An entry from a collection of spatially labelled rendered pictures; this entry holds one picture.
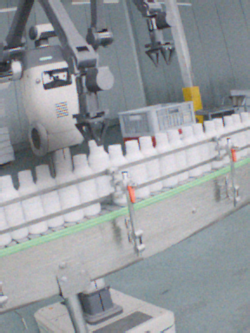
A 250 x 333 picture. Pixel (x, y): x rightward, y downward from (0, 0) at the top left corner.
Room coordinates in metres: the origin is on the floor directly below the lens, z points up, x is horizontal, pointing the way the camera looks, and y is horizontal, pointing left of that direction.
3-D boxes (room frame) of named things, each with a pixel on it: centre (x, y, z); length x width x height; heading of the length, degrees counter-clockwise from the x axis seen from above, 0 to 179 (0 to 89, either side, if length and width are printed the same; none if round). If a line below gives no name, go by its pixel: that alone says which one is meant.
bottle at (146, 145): (1.33, -0.07, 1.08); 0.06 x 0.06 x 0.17
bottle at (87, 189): (1.19, 0.12, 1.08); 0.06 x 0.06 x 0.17
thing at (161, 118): (3.95, -0.37, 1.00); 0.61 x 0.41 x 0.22; 133
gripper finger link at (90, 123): (1.22, 0.07, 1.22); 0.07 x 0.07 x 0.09; 36
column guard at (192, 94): (11.41, -2.07, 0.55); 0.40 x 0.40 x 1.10; 36
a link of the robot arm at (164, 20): (1.58, -0.23, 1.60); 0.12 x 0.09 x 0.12; 36
